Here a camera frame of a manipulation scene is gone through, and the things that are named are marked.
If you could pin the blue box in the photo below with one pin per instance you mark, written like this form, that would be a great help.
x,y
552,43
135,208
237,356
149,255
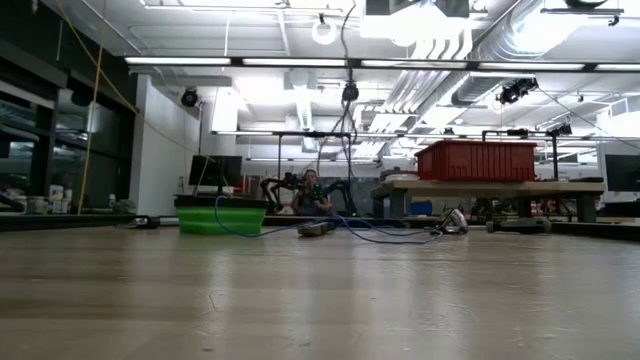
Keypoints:
x,y
421,208

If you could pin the grey oblong device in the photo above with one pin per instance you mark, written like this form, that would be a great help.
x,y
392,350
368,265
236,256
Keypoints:
x,y
315,229

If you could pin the black ceiling track fixture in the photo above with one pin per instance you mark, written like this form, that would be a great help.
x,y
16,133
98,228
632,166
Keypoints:
x,y
582,10

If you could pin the red plastic crate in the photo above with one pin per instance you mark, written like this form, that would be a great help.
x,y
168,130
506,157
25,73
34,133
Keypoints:
x,y
475,162

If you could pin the round white ceiling lamp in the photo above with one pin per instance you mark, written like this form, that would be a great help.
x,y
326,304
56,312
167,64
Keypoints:
x,y
324,22

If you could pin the person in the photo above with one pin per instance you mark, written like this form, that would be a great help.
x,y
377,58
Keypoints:
x,y
310,202

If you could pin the black computer monitor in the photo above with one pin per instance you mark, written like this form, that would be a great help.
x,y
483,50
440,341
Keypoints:
x,y
625,172
215,171

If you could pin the small clear bottle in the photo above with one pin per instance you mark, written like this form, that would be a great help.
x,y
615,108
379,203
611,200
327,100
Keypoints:
x,y
112,202

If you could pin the black desk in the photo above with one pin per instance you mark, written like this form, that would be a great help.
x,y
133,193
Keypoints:
x,y
250,202

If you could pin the white bottle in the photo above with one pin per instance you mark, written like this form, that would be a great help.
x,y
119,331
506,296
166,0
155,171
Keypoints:
x,y
56,200
68,202

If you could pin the silver and black device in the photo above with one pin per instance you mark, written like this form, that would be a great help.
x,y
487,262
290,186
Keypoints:
x,y
456,220

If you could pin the silver ventilation duct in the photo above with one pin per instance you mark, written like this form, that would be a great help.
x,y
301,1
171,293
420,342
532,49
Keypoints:
x,y
500,45

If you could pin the dark grey bar object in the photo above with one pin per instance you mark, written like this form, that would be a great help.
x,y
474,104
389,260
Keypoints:
x,y
520,225

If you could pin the black station frame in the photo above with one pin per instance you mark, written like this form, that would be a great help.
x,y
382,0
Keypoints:
x,y
555,155
312,134

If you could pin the long ceiling light strip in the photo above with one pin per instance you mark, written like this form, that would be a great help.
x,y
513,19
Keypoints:
x,y
175,61

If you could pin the grey flat stack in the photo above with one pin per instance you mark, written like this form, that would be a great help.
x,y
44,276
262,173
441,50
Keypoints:
x,y
397,176

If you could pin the green plastic bin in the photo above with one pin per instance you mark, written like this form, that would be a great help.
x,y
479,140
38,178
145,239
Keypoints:
x,y
240,222

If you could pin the black background robot arm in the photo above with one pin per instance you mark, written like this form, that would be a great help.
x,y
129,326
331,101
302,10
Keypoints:
x,y
345,187
272,185

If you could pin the silver rod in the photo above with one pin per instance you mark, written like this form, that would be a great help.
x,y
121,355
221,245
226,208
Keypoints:
x,y
150,222

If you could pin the black ceiling spot lamp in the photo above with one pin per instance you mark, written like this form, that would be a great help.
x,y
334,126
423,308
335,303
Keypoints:
x,y
515,91
350,93
190,97

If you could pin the wooden workbench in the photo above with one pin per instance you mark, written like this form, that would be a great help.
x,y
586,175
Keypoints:
x,y
500,188

